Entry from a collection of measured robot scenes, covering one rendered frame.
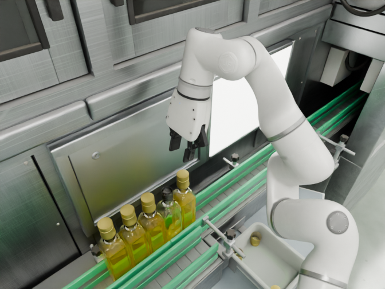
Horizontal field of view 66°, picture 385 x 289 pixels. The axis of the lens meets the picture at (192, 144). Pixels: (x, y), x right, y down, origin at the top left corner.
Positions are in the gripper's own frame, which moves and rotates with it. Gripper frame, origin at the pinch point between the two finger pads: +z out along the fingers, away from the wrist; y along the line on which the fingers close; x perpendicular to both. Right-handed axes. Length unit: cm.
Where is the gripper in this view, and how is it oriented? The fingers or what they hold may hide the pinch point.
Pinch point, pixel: (181, 149)
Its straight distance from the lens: 74.3
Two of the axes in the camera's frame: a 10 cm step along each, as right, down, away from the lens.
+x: 7.3, -2.3, 6.4
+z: -1.9, 8.4, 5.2
